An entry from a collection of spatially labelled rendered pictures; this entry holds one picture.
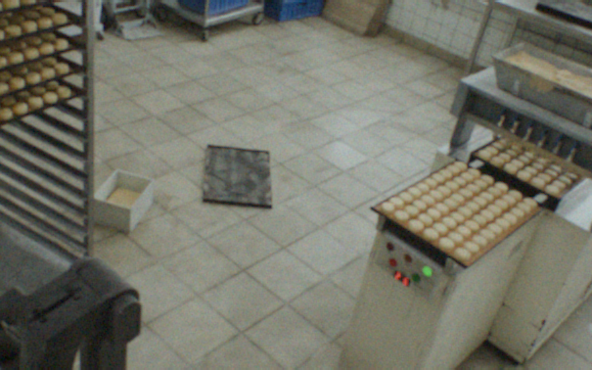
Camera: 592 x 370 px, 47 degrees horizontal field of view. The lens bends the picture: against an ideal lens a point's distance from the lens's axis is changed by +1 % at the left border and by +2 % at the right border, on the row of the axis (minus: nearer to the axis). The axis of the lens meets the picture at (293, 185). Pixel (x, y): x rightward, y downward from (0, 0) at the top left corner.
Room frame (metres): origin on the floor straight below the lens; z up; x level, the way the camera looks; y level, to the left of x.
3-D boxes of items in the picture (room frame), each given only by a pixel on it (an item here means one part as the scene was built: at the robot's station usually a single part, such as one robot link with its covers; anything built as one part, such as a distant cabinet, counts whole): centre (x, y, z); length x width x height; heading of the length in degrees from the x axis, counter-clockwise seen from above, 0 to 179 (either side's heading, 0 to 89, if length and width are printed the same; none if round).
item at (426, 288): (1.88, -0.45, 0.77); 0.24 x 0.04 x 0.14; 53
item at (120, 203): (2.84, 0.87, 0.08); 0.30 x 0.22 x 0.16; 173
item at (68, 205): (2.26, 1.09, 0.51); 0.64 x 0.03 x 0.03; 65
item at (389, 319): (2.17, -0.67, 0.45); 0.70 x 0.34 x 0.90; 143
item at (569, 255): (2.95, -1.27, 0.42); 1.28 x 0.72 x 0.84; 143
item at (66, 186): (2.26, 1.09, 0.60); 0.64 x 0.03 x 0.03; 65
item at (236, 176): (3.40, 0.34, 0.01); 0.60 x 0.40 x 0.03; 10
